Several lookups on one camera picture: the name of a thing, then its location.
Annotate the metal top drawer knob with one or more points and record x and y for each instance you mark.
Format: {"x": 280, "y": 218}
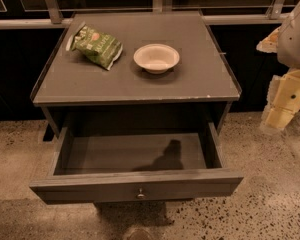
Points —
{"x": 140, "y": 194}

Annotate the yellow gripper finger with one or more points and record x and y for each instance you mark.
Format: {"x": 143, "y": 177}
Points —
{"x": 269, "y": 44}
{"x": 283, "y": 100}

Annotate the white paper bowl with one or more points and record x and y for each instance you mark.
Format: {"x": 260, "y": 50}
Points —
{"x": 156, "y": 58}

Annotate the grey top drawer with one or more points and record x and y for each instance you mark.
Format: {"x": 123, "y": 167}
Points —
{"x": 105, "y": 169}

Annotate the metal railing frame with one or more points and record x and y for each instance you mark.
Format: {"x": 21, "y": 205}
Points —
{"x": 276, "y": 13}

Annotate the grey wooden drawer cabinet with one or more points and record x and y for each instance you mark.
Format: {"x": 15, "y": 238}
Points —
{"x": 201, "y": 75}

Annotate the green chip bag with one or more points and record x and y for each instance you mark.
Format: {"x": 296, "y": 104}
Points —
{"x": 100, "y": 48}

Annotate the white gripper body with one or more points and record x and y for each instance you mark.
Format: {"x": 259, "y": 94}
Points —
{"x": 295, "y": 43}

